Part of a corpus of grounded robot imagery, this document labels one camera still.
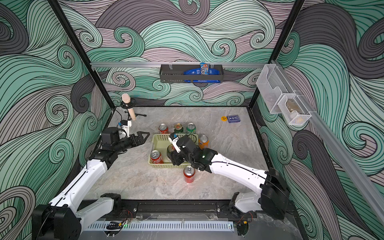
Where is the green gold-top tea can back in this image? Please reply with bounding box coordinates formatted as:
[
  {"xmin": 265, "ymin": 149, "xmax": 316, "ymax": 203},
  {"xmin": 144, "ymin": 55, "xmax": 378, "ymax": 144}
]
[{"xmin": 174, "ymin": 123, "xmax": 184, "ymax": 133}]

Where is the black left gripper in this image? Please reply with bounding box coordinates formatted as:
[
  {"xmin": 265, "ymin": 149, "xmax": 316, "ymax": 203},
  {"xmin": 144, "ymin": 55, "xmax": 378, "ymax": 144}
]
[{"xmin": 113, "ymin": 132, "xmax": 149, "ymax": 155}]

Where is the aluminium rail back wall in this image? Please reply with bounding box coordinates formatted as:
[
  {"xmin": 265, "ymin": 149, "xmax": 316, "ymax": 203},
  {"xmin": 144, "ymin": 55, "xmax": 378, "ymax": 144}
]
[{"xmin": 90, "ymin": 61, "xmax": 267, "ymax": 69}]

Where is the black corner frame post right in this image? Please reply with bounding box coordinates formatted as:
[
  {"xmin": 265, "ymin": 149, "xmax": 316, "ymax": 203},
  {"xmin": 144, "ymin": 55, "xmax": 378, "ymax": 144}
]
[{"xmin": 248, "ymin": 0, "xmax": 306, "ymax": 108}]

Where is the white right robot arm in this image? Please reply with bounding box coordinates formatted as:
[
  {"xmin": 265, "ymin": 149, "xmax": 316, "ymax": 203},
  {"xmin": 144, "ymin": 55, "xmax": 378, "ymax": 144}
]
[{"xmin": 167, "ymin": 146, "xmax": 291, "ymax": 220}]

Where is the white slotted cable duct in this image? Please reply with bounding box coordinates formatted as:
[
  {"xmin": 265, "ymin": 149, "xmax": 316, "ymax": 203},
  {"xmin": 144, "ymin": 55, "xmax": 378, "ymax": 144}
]
[{"xmin": 83, "ymin": 221, "xmax": 235, "ymax": 232}]

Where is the clear plastic wall bin small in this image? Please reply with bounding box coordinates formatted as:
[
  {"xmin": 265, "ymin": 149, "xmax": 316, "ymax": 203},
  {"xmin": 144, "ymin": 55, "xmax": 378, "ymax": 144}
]
[{"xmin": 278, "ymin": 94, "xmax": 311, "ymax": 127}]

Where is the blue snack bag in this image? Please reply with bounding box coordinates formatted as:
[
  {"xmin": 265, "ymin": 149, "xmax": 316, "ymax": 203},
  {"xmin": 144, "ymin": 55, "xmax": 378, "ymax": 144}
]
[{"xmin": 183, "ymin": 68, "xmax": 224, "ymax": 83}]

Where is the blue playing card box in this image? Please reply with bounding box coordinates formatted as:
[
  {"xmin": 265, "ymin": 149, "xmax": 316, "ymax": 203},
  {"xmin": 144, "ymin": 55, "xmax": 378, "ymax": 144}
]
[{"xmin": 227, "ymin": 115, "xmax": 241, "ymax": 123}]

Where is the clear plastic wall bin large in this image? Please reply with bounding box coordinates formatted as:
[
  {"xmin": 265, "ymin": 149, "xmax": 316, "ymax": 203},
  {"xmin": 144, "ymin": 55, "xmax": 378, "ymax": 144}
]
[{"xmin": 257, "ymin": 64, "xmax": 294, "ymax": 114}]

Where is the green gold-top tea can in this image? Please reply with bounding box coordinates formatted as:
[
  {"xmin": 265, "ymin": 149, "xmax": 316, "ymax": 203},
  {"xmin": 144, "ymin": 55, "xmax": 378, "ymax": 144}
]
[
  {"xmin": 167, "ymin": 145, "xmax": 175, "ymax": 153},
  {"xmin": 174, "ymin": 123, "xmax": 184, "ymax": 133}
]

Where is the aluminium rail wall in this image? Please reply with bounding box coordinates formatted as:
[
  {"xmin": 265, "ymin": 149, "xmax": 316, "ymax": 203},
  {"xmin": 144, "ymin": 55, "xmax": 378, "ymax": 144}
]
[
  {"xmin": 271, "ymin": 59, "xmax": 384, "ymax": 224},
  {"xmin": 90, "ymin": 61, "xmax": 267, "ymax": 69}
]

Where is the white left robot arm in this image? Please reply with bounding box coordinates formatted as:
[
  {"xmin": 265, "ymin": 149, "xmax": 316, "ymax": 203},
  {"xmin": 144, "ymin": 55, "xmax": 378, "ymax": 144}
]
[{"xmin": 32, "ymin": 127, "xmax": 150, "ymax": 240}]

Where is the green sprite can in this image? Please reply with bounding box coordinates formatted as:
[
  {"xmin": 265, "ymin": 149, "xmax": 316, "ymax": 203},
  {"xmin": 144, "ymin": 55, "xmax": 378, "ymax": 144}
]
[{"xmin": 187, "ymin": 123, "xmax": 196, "ymax": 134}]

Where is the beige foam microphone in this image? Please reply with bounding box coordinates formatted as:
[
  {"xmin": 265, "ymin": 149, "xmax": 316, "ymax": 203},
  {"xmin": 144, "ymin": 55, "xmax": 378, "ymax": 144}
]
[{"xmin": 121, "ymin": 94, "xmax": 136, "ymax": 121}]

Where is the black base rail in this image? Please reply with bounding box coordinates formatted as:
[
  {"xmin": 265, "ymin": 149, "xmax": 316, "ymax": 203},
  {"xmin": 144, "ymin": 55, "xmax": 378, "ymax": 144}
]
[{"xmin": 103, "ymin": 200, "xmax": 257, "ymax": 219}]

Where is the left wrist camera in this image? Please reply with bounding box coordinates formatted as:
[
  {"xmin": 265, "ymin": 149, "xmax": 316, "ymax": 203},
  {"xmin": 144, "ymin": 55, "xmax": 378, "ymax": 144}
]
[{"xmin": 101, "ymin": 120, "xmax": 132, "ymax": 145}]

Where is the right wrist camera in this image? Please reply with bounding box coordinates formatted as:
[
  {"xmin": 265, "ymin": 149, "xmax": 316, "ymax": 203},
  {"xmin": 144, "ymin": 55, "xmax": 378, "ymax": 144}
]
[{"xmin": 169, "ymin": 133, "xmax": 199, "ymax": 153}]

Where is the black corner frame post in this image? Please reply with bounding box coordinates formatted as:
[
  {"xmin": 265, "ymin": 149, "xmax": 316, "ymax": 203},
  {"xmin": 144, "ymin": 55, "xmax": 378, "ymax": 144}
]
[
  {"xmin": 48, "ymin": 0, "xmax": 116, "ymax": 110},
  {"xmin": 248, "ymin": 0, "xmax": 306, "ymax": 108}
]

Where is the aluminium rail right wall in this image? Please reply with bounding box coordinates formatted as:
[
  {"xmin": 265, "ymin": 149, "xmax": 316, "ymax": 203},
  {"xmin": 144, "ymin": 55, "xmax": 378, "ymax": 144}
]
[{"xmin": 271, "ymin": 59, "xmax": 384, "ymax": 224}]

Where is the black corner frame post left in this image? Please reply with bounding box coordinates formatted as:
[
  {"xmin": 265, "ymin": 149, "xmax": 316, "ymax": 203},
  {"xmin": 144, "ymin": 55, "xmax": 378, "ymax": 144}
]
[{"xmin": 48, "ymin": 0, "xmax": 116, "ymax": 110}]

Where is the small candy packet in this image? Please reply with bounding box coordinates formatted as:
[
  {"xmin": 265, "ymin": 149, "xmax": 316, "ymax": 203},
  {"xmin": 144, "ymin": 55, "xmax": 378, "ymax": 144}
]
[{"xmin": 200, "ymin": 63, "xmax": 209, "ymax": 75}]

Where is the green gold-top tea can front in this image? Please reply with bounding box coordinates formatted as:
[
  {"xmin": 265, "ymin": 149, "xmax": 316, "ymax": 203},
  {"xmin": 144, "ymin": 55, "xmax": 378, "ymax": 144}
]
[{"xmin": 167, "ymin": 145, "xmax": 175, "ymax": 153}]

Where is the black wall shelf basket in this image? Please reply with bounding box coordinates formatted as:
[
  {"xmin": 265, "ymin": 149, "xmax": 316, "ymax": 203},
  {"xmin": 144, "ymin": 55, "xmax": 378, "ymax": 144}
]
[{"xmin": 160, "ymin": 64, "xmax": 224, "ymax": 84}]

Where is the red cola can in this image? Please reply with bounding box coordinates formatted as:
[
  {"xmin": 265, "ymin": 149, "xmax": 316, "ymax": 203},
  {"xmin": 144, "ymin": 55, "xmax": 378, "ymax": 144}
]
[
  {"xmin": 158, "ymin": 123, "xmax": 169, "ymax": 134},
  {"xmin": 150, "ymin": 150, "xmax": 164, "ymax": 164},
  {"xmin": 183, "ymin": 166, "xmax": 196, "ymax": 184}
]

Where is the light green plastic basket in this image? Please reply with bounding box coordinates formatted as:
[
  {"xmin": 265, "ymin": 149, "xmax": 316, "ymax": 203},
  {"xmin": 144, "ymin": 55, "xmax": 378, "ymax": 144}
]
[{"xmin": 148, "ymin": 134, "xmax": 190, "ymax": 168}]

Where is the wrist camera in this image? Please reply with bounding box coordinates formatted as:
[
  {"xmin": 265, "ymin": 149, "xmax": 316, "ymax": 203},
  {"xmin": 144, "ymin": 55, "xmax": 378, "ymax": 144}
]
[
  {"xmin": 101, "ymin": 120, "xmax": 132, "ymax": 145},
  {"xmin": 169, "ymin": 133, "xmax": 199, "ymax": 153}
]

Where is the black tripod microphone stand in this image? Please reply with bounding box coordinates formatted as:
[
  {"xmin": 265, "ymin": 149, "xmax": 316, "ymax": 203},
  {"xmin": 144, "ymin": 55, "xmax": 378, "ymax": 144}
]
[{"xmin": 118, "ymin": 98, "xmax": 147, "ymax": 127}]

